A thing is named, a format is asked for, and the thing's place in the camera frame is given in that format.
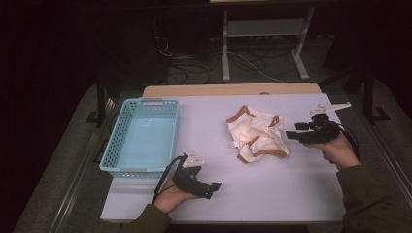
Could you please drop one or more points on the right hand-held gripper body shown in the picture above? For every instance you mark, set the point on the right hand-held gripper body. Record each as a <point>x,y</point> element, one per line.
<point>324,131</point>

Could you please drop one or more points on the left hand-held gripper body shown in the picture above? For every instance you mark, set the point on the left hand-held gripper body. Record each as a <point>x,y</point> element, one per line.
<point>186,181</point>

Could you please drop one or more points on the cream baby bodysuit brown trim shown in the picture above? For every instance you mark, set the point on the cream baby bodysuit brown trim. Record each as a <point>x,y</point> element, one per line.
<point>256,132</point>

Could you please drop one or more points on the blue plastic basket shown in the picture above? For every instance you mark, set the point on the blue plastic basket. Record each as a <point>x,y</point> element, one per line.
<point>142,142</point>

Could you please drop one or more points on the person's left hand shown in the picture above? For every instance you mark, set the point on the person's left hand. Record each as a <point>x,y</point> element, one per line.
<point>168,199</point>

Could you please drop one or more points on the black metal stand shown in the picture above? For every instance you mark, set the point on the black metal stand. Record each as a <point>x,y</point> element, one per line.
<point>101,97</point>
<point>368,93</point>

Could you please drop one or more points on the wooden table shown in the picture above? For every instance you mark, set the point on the wooden table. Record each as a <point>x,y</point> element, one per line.
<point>226,89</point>

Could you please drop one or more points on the grey metal stand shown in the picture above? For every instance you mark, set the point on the grey metal stand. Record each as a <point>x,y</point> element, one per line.
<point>225,48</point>

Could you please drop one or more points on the metal floor rail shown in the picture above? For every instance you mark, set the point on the metal floor rail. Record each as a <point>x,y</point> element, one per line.
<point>74,191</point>
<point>388,168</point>

